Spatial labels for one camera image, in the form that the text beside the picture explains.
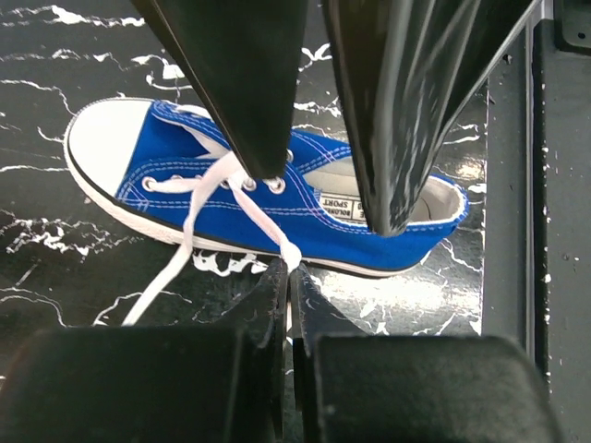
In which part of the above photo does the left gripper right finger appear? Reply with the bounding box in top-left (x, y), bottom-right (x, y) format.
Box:
top-left (290, 265), bottom-right (367, 442)

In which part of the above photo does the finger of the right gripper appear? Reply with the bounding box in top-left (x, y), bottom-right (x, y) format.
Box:
top-left (322, 0), bottom-right (536, 236)
top-left (132, 0), bottom-right (308, 178)

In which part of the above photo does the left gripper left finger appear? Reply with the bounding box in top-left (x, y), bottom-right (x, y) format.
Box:
top-left (184, 259), bottom-right (288, 442)

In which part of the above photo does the blue sneaker with white laces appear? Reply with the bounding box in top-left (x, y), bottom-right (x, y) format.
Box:
top-left (64, 98), bottom-right (469, 326)

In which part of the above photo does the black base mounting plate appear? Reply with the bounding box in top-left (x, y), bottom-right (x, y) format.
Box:
top-left (482, 1), bottom-right (590, 442)

